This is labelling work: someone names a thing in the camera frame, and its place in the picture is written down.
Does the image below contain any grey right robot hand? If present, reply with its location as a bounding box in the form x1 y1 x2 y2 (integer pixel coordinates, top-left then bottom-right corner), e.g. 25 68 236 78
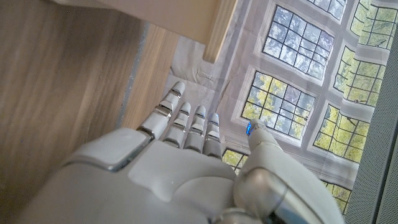
14 81 346 224

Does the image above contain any wooden box with slot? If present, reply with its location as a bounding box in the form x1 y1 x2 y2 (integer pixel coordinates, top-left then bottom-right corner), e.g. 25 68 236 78
51 0 239 65

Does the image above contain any printed window backdrop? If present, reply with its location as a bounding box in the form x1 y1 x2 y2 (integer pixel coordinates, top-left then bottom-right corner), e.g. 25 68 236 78
167 0 398 215

